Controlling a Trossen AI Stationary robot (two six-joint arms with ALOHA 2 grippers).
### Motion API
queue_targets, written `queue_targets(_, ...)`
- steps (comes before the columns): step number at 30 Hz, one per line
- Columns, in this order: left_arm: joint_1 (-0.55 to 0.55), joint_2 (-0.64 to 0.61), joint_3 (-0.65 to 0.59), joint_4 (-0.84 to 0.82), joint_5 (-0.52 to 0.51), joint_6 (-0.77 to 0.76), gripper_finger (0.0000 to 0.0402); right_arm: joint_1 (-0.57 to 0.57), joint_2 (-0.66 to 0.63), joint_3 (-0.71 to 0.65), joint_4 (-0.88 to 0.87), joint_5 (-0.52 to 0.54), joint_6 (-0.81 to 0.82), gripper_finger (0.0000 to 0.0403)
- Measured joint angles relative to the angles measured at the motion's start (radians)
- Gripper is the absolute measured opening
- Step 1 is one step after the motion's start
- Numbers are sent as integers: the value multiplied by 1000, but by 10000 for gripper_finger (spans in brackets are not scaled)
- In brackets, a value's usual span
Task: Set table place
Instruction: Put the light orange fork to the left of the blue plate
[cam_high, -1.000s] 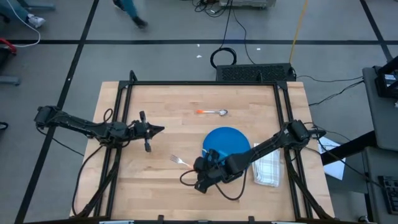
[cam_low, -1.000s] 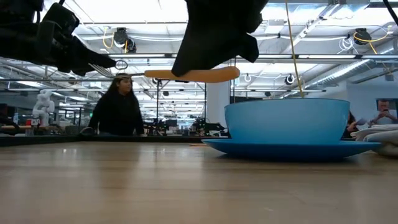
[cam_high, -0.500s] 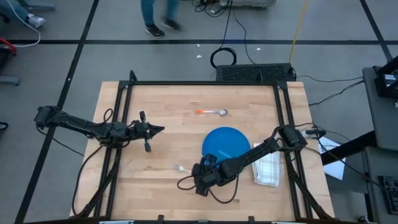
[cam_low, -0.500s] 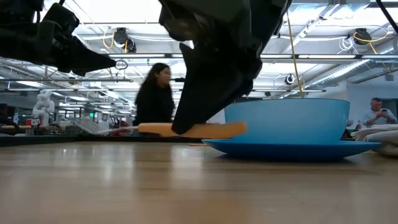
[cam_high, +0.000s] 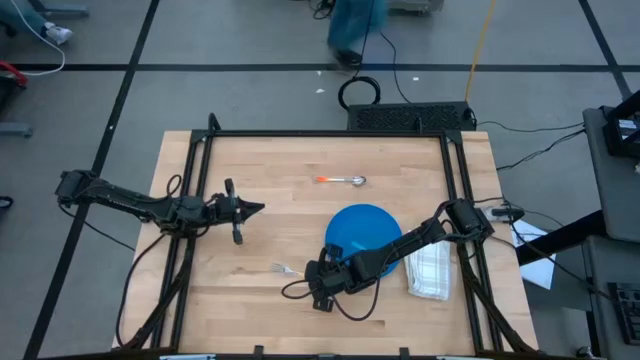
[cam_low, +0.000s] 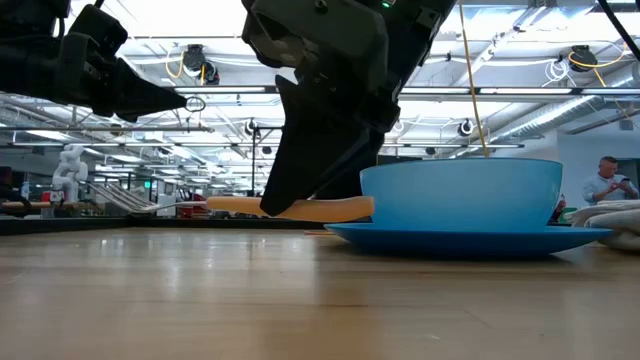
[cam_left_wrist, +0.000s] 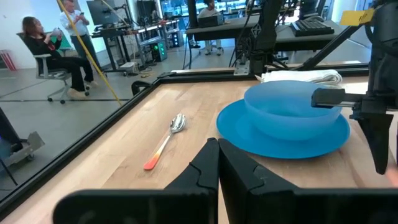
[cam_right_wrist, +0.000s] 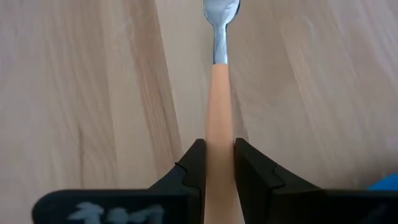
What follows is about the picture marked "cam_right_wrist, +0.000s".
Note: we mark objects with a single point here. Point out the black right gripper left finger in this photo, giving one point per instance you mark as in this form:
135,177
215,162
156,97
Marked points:
174,199

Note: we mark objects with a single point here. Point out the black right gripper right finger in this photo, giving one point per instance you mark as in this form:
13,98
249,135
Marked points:
280,199

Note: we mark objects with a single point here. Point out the round blue plate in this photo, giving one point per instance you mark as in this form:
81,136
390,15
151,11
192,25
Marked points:
387,183

